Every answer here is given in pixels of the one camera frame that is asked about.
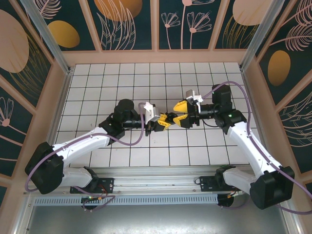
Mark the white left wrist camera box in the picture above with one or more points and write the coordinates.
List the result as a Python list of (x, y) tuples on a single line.
[(151, 112)]

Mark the grey sheet metal panel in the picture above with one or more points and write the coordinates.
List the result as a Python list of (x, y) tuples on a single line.
[(156, 219)]

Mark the dark panel cream disc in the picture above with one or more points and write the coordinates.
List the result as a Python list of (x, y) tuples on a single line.
[(239, 22)]

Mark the black electronics module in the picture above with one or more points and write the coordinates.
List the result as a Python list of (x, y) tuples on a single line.
[(89, 204)]

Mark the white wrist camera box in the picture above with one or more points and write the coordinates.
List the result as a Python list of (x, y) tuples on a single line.
[(192, 97), (151, 112)]

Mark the dark panel pink flowers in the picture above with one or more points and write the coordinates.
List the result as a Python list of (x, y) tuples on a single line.
[(187, 24)]

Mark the dark panel small gold oval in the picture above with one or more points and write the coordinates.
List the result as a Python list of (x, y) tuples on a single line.
[(63, 34)]

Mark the dark panel gold oval feather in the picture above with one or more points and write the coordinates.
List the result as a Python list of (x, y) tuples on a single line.
[(282, 65)]

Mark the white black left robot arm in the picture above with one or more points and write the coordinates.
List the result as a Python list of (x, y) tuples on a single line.
[(83, 143)]

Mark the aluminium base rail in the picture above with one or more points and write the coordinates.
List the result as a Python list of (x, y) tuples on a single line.
[(156, 178)]

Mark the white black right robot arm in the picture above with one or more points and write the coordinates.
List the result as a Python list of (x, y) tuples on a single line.
[(248, 146)]

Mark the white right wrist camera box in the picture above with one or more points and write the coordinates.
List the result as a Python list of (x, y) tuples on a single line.
[(192, 97)]

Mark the dark panel pink leaf outlines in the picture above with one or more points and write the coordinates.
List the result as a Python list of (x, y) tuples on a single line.
[(297, 126)]

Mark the dark panel single pink flower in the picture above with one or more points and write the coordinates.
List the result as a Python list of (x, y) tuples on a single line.
[(9, 126)]

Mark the aluminium frame post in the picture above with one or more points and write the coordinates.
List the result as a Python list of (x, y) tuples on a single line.
[(45, 31), (264, 31)]

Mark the dark panel large cream oval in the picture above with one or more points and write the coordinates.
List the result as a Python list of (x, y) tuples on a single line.
[(14, 48)]

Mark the dark panel gold disc feathers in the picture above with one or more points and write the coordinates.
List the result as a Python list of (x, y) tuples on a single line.
[(122, 24)]

